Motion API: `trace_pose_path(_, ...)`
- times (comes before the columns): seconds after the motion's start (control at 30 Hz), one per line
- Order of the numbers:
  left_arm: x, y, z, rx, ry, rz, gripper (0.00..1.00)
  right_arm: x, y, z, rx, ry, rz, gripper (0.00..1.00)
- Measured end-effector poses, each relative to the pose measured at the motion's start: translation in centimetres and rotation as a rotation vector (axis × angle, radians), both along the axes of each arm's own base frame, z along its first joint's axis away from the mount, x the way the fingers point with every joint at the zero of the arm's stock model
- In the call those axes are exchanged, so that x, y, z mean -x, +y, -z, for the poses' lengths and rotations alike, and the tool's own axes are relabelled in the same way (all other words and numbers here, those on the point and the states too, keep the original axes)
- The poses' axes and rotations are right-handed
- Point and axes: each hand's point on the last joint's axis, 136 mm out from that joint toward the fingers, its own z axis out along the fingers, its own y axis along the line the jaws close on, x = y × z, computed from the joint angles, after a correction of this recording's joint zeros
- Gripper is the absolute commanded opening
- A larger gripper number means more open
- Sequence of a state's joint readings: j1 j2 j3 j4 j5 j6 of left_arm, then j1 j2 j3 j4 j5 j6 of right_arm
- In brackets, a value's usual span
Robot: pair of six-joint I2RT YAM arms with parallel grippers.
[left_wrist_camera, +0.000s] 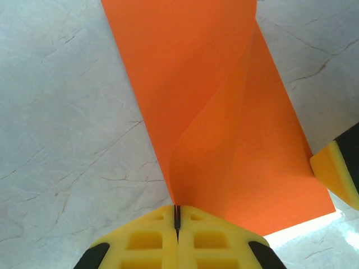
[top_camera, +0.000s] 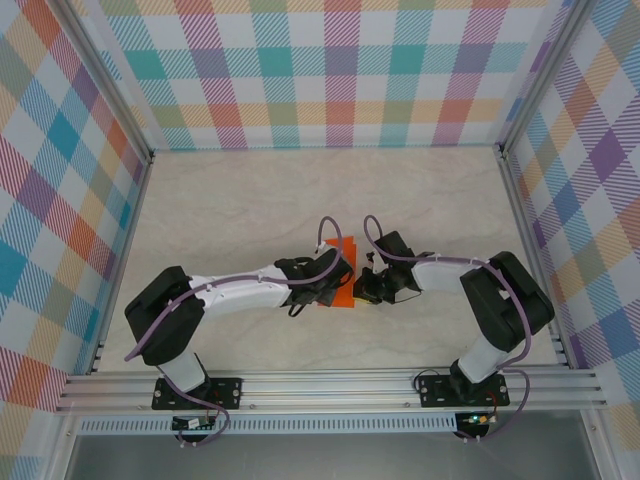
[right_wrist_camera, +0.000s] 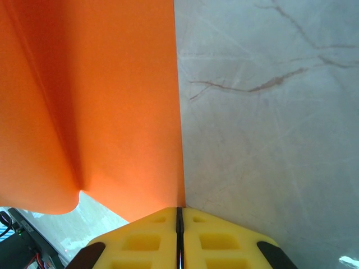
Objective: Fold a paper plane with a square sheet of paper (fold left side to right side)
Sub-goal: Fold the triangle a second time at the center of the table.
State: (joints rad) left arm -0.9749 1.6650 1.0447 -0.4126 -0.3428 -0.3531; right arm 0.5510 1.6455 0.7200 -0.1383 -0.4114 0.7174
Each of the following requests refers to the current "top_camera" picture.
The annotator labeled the orange paper sheet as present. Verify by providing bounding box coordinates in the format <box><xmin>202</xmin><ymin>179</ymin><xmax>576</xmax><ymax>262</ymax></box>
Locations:
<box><xmin>315</xmin><ymin>234</ymin><xmax>359</xmax><ymax>310</ymax></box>

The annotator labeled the small black circuit board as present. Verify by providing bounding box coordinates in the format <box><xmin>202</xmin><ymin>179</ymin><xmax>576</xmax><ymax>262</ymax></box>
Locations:
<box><xmin>171</xmin><ymin>415</ymin><xmax>216</xmax><ymax>432</ymax></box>

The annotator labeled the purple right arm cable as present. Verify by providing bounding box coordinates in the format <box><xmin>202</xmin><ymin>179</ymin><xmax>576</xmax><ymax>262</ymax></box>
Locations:
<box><xmin>363</xmin><ymin>214</ymin><xmax>531</xmax><ymax>444</ymax></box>

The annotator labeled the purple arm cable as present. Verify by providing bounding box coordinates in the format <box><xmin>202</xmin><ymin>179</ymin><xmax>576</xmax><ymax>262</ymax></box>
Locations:
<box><xmin>123</xmin><ymin>215</ymin><xmax>346</xmax><ymax>448</ymax></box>
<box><xmin>363</xmin><ymin>214</ymin><xmax>531</xmax><ymax>444</ymax></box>

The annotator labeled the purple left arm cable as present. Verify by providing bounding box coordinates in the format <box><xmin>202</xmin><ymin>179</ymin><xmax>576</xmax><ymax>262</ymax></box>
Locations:
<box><xmin>123</xmin><ymin>215</ymin><xmax>346</xmax><ymax>448</ymax></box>

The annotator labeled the aluminium mounting rail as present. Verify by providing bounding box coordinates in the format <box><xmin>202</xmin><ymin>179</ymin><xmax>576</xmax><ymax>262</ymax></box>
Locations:
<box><xmin>54</xmin><ymin>368</ymin><xmax>609</xmax><ymax>414</ymax></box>

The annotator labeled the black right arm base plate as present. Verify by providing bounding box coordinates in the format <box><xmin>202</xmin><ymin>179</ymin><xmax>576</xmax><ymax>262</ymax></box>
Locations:
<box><xmin>417</xmin><ymin>373</ymin><xmax>510</xmax><ymax>409</ymax></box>

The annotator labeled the slotted grey cable tray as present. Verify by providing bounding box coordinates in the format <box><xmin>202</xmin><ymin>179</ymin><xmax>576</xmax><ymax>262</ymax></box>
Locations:
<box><xmin>77</xmin><ymin>413</ymin><xmax>459</xmax><ymax>435</ymax></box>

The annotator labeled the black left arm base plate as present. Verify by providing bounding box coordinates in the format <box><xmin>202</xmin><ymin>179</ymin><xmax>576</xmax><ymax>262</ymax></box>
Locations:
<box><xmin>151</xmin><ymin>377</ymin><xmax>244</xmax><ymax>412</ymax></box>

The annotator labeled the aluminium side rail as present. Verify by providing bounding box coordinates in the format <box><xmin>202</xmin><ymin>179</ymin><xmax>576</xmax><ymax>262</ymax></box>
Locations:
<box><xmin>494</xmin><ymin>147</ymin><xmax>574</xmax><ymax>369</ymax></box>
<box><xmin>87</xmin><ymin>154</ymin><xmax>154</xmax><ymax>374</ymax></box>

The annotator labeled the aluminium frame post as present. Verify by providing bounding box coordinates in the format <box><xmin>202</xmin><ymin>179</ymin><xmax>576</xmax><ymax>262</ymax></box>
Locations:
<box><xmin>57</xmin><ymin>0</ymin><xmax>154</xmax><ymax>164</ymax></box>
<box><xmin>492</xmin><ymin>0</ymin><xmax>596</xmax><ymax>156</ymax></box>

